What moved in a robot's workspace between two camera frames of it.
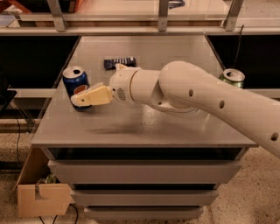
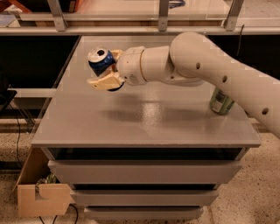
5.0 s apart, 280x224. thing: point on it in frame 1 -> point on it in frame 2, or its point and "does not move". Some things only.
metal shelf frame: [161, 24] does not move
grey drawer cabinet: [131, 161] does not move
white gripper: [122, 84] -> [130, 66]
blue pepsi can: [76, 81] -> [100, 59]
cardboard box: [39, 194] does not move
